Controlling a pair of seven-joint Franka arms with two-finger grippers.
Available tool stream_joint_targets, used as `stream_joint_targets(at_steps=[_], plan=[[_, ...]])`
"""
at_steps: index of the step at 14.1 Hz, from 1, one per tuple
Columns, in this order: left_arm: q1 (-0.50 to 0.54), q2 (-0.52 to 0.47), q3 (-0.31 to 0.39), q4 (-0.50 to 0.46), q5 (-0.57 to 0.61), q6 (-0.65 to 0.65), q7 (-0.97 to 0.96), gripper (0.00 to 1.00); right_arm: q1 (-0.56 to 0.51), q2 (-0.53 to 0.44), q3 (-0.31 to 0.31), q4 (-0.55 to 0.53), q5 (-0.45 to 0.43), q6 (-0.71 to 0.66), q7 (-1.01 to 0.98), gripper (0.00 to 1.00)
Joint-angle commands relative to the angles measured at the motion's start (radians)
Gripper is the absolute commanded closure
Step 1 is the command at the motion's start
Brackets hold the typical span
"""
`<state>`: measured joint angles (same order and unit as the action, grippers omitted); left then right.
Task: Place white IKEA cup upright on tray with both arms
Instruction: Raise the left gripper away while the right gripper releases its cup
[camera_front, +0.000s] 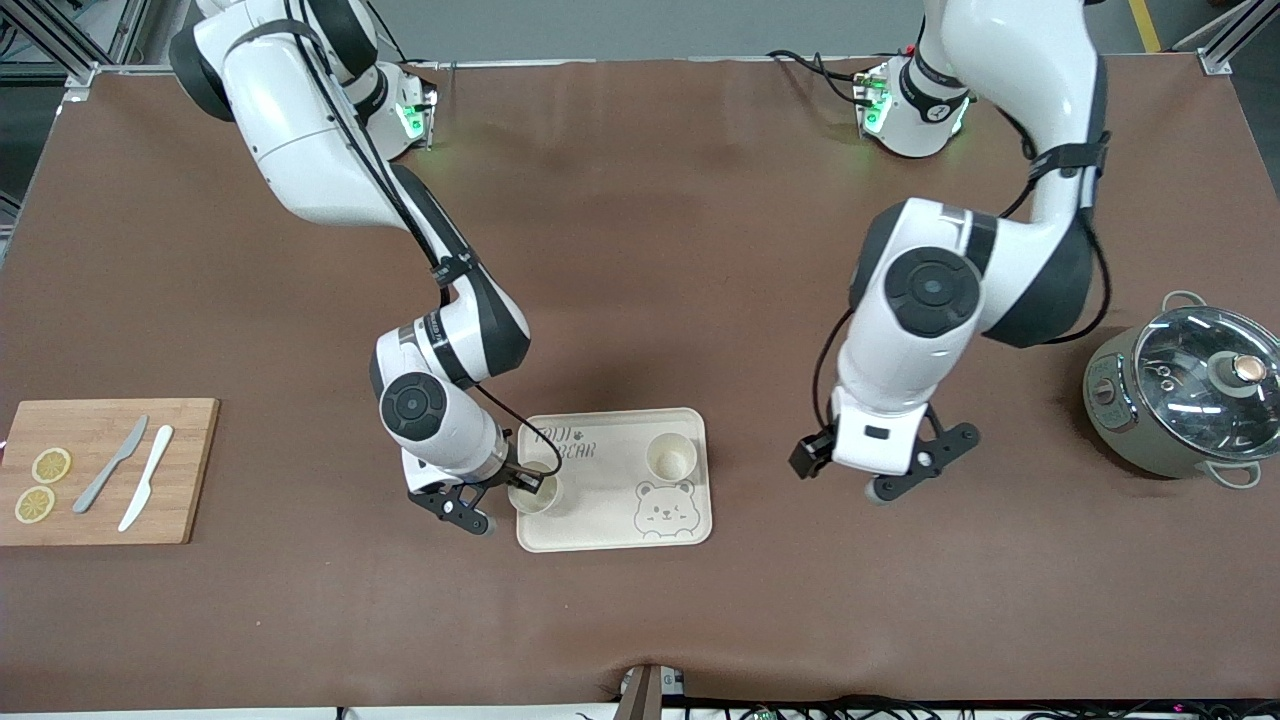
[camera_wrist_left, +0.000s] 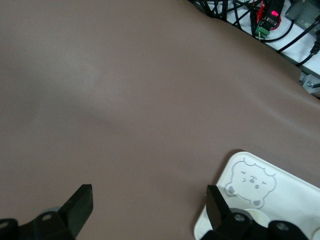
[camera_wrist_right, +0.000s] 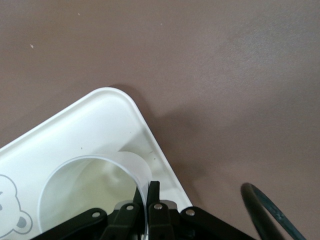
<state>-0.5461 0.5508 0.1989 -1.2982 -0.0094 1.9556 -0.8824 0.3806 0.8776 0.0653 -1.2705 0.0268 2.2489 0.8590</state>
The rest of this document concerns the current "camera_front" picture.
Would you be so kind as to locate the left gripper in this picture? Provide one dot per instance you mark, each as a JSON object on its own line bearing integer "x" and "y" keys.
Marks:
{"x": 808, "y": 455}

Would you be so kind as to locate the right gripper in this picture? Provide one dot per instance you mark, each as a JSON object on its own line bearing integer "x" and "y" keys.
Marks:
{"x": 517, "y": 473}

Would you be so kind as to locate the white plastic cup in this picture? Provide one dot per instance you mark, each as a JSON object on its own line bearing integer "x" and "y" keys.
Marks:
{"x": 540, "y": 495}
{"x": 672, "y": 458}

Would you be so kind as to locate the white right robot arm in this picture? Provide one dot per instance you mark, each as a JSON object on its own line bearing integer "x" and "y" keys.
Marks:
{"x": 290, "y": 120}

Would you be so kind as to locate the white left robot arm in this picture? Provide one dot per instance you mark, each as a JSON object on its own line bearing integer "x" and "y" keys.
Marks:
{"x": 1010, "y": 60}

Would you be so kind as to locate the cream tray with bear print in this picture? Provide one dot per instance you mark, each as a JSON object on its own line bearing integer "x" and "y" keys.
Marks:
{"x": 620, "y": 510}

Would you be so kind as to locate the grey-green cooking pot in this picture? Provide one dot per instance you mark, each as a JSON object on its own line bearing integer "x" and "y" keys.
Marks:
{"x": 1120, "y": 420}

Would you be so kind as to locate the bamboo cutting board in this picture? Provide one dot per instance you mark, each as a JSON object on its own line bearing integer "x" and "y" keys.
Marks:
{"x": 190, "y": 470}

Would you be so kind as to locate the white plastic knife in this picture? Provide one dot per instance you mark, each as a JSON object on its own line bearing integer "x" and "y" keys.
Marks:
{"x": 148, "y": 480}

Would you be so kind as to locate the glass pot lid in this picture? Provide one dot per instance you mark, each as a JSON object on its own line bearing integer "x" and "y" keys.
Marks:
{"x": 1200, "y": 390}

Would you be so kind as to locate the grey plastic knife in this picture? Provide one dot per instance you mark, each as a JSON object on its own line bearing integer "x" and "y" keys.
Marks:
{"x": 110, "y": 465}

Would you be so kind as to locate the yellow lemon slice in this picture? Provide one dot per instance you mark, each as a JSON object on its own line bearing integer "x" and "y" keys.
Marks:
{"x": 35, "y": 504}
{"x": 52, "y": 465}

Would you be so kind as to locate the aluminium frame profile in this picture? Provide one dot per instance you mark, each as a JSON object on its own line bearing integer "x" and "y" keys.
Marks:
{"x": 1225, "y": 40}

